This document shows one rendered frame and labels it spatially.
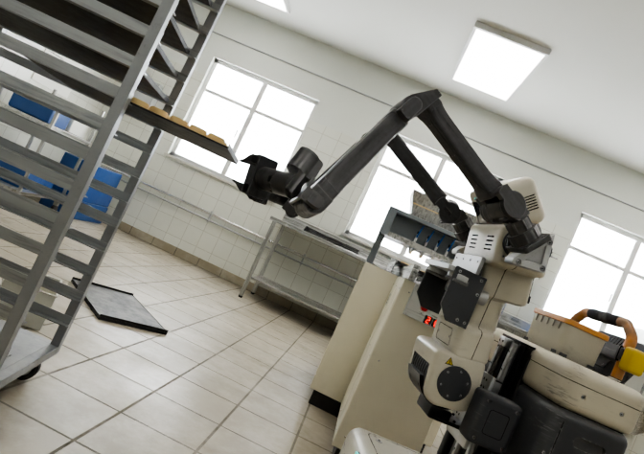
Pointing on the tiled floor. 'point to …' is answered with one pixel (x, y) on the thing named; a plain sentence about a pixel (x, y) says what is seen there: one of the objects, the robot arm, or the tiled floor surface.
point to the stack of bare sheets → (119, 307)
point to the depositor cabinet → (354, 342)
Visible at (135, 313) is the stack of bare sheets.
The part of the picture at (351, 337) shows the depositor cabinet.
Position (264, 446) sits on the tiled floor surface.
